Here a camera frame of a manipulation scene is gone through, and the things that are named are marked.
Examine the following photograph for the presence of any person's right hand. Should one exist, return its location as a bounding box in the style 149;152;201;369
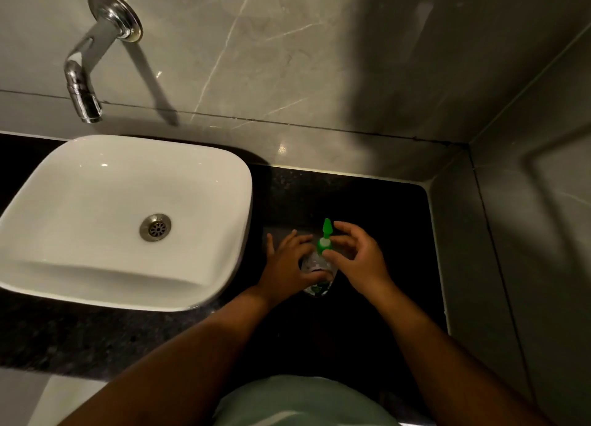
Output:
322;221;396;302

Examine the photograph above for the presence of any person's left hand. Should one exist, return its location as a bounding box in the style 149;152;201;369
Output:
257;229;334;305

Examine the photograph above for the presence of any clear soap dispenser bottle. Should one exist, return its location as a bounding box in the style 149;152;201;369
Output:
300;250;339;297

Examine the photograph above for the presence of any green pump dispenser head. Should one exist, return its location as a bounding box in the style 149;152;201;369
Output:
316;218;334;256

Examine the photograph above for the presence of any person's left forearm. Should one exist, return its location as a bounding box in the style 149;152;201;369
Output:
59;286;274;426

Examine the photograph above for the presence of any person's right forearm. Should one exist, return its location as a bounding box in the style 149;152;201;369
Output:
369;285;555;426

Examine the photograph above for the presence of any chrome sink drain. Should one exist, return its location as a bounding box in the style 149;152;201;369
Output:
139;213;172;243

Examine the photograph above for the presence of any person's light green shirt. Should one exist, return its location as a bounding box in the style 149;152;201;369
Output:
211;375;402;426

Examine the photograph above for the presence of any white ceramic wash basin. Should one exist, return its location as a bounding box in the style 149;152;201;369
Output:
0;134;254;313

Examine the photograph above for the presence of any chrome wall faucet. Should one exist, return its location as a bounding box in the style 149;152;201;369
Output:
64;0;144;125

